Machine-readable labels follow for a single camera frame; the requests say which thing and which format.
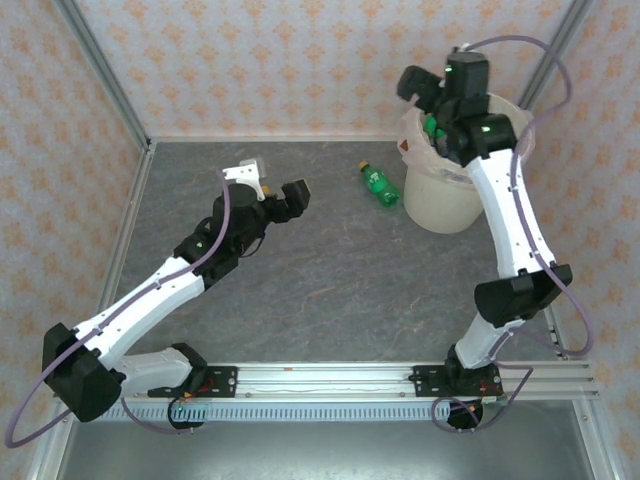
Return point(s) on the green soda bottle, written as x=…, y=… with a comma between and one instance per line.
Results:
x=431, y=125

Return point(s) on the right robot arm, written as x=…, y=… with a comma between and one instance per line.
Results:
x=505, y=215

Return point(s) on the grey metal panel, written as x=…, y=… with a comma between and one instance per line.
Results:
x=320, y=450

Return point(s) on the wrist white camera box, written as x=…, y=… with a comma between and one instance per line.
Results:
x=462, y=48
x=245, y=172

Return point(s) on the green bottle yellow cap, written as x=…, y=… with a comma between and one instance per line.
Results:
x=381, y=186

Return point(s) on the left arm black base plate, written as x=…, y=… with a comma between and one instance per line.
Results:
x=225, y=382

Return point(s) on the cream plastic bin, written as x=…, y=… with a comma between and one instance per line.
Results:
x=435, y=205

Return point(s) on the aluminium frame post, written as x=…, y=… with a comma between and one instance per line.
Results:
x=102, y=70
x=574, y=20
x=46, y=450
x=597, y=450

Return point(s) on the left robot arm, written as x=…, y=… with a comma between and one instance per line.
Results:
x=150, y=295

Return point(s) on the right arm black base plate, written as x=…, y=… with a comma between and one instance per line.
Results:
x=425, y=382

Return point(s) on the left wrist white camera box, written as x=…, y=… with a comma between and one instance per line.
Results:
x=245, y=172

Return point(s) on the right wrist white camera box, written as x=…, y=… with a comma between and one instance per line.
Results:
x=462, y=48

